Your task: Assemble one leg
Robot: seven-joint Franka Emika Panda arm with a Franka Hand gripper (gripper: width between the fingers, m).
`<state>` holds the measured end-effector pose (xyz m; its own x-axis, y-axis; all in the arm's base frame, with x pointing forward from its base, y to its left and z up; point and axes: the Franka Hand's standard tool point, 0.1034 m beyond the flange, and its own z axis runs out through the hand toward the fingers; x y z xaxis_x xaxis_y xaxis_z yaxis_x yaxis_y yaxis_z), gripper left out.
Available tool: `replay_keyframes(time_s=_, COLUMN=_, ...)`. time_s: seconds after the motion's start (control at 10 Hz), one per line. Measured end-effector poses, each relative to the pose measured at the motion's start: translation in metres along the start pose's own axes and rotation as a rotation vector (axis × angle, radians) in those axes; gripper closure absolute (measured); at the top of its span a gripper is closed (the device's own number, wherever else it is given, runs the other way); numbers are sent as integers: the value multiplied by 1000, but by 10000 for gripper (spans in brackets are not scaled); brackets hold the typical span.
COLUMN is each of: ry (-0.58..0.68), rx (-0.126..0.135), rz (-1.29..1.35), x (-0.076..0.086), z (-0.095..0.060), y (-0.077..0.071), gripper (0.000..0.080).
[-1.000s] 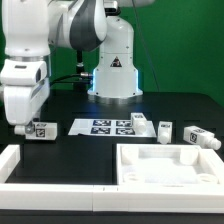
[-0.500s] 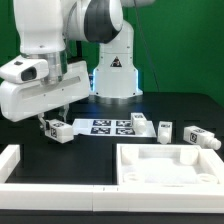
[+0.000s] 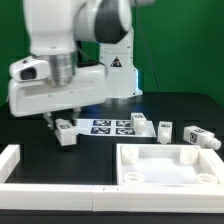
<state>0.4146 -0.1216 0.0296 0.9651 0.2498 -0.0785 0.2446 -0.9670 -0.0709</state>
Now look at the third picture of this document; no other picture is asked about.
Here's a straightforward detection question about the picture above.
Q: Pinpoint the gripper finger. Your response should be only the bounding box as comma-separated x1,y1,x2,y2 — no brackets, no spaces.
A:
43,112,54,129

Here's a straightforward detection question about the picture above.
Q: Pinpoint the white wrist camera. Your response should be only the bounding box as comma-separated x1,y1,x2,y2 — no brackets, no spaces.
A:
9,56,50,82

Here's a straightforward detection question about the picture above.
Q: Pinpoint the white U-shaped fence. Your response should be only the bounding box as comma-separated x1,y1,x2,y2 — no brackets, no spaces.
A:
0,145,224,213

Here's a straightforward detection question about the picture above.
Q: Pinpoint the white square tabletop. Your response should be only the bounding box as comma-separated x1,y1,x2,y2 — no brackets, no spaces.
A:
116,144,224,186

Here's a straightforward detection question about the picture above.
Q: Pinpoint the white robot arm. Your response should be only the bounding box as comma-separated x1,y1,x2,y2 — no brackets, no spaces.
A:
9,0,155,117

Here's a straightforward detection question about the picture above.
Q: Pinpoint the white marker sheet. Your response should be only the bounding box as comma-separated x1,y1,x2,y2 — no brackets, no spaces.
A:
75,119,156,137

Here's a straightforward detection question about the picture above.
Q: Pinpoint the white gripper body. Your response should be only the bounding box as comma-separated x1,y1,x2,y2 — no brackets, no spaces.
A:
9,65,107,117

